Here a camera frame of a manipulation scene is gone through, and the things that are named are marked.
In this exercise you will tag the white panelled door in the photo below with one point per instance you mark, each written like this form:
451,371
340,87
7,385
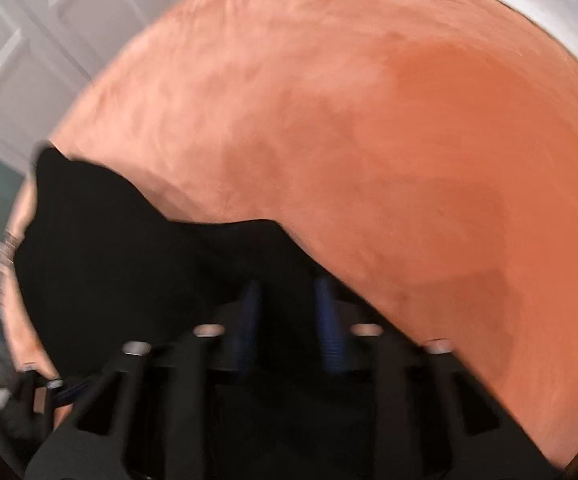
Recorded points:
44,35

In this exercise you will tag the black pants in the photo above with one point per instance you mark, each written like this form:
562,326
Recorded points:
134,260

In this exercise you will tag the orange blanket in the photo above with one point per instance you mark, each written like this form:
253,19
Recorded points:
369,135

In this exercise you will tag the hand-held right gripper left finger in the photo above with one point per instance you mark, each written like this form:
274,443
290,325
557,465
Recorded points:
248,325

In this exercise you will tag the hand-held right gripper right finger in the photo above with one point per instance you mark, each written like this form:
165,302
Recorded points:
327,327

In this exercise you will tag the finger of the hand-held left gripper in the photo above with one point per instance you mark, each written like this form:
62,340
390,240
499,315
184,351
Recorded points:
64,394
21,400

